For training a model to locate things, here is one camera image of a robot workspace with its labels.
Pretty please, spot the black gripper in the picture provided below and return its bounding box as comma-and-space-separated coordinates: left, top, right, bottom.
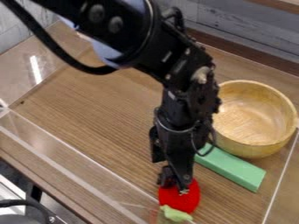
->
149, 108, 218, 194

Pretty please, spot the green foam block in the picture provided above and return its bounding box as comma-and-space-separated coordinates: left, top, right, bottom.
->
195, 143, 267, 193

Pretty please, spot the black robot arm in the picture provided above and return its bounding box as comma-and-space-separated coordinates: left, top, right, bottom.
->
33, 0, 221, 194

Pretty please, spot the black cable lower left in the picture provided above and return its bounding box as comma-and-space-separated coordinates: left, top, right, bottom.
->
0, 199, 53, 224

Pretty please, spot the wooden bowl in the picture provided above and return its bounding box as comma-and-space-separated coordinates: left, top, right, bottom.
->
214, 80, 298, 159

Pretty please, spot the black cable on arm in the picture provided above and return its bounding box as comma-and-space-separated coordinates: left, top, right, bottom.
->
0, 0, 118, 75

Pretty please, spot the red plush strawberry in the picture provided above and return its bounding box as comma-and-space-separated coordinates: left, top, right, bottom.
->
158, 179, 202, 223

